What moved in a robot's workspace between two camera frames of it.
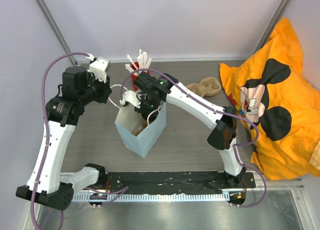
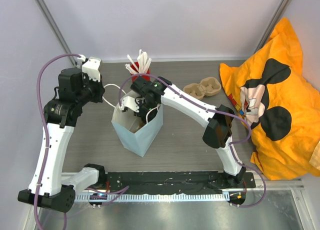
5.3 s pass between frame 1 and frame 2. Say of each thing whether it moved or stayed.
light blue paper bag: moved
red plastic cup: stayed
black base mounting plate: stayed
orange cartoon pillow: stayed
